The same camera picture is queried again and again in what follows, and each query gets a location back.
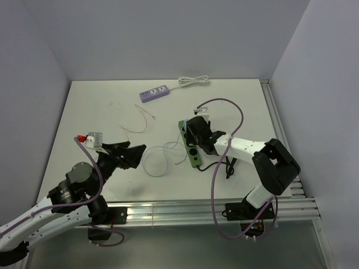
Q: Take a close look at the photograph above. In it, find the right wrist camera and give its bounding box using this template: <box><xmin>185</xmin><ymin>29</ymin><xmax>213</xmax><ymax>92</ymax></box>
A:
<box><xmin>194</xmin><ymin>106</ymin><xmax>209</xmax><ymax>122</ymax></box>

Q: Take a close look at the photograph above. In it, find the purple power strip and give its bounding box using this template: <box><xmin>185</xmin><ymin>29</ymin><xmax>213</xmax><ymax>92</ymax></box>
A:
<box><xmin>139</xmin><ymin>85</ymin><xmax>169</xmax><ymax>103</ymax></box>

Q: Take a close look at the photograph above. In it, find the light blue charger cable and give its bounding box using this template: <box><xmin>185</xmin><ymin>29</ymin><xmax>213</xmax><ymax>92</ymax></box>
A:
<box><xmin>141</xmin><ymin>124</ymin><xmax>188</xmax><ymax>179</ymax></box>

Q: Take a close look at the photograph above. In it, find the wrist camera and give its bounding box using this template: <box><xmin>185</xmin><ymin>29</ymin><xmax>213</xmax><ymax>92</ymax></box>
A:
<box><xmin>76</xmin><ymin>132</ymin><xmax>103</xmax><ymax>149</ymax></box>
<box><xmin>194</xmin><ymin>106</ymin><xmax>209</xmax><ymax>122</ymax></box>

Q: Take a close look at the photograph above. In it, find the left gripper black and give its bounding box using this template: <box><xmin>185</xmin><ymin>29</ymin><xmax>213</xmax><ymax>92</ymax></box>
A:
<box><xmin>91</xmin><ymin>141</ymin><xmax>146</xmax><ymax>194</ymax></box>

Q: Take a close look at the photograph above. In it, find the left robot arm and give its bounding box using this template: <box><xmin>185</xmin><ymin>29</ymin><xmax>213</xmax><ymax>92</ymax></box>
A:
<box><xmin>1</xmin><ymin>141</ymin><xmax>146</xmax><ymax>267</ymax></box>

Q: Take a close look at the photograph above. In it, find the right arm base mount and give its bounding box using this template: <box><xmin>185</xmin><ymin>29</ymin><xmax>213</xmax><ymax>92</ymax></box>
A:
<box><xmin>222</xmin><ymin>202</ymin><xmax>277</xmax><ymax>237</ymax></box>

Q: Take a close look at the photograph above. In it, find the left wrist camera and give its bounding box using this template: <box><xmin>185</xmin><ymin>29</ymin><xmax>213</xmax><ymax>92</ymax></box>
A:
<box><xmin>76</xmin><ymin>132</ymin><xmax>103</xmax><ymax>149</ymax></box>

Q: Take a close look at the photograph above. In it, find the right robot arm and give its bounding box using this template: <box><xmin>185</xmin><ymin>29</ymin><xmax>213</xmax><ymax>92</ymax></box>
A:
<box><xmin>186</xmin><ymin>116</ymin><xmax>301</xmax><ymax>219</ymax></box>

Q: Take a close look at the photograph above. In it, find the green power strip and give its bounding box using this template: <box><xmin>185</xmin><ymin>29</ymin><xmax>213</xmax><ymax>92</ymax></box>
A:
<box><xmin>178</xmin><ymin>120</ymin><xmax>202</xmax><ymax>169</ymax></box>

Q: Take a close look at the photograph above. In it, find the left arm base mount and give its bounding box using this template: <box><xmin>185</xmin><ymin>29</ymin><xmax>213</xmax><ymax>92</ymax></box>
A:
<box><xmin>82</xmin><ymin>207</ymin><xmax>127</xmax><ymax>247</ymax></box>

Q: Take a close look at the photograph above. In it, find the blue USB charger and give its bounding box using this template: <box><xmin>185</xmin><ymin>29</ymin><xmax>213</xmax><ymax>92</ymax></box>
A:
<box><xmin>182</xmin><ymin>119</ymin><xmax>188</xmax><ymax>132</ymax></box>

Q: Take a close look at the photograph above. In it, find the aluminium front rail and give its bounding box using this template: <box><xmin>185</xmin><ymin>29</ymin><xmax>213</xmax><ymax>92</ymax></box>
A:
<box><xmin>26</xmin><ymin>200</ymin><xmax>322</xmax><ymax>231</ymax></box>

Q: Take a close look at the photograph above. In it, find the white coiled power cord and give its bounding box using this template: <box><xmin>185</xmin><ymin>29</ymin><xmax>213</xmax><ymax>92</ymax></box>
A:
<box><xmin>169</xmin><ymin>75</ymin><xmax>211</xmax><ymax>92</ymax></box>

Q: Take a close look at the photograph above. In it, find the aluminium side rail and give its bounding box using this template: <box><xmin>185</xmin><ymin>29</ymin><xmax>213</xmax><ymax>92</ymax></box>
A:
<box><xmin>260</xmin><ymin>80</ymin><xmax>307</xmax><ymax>198</ymax></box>

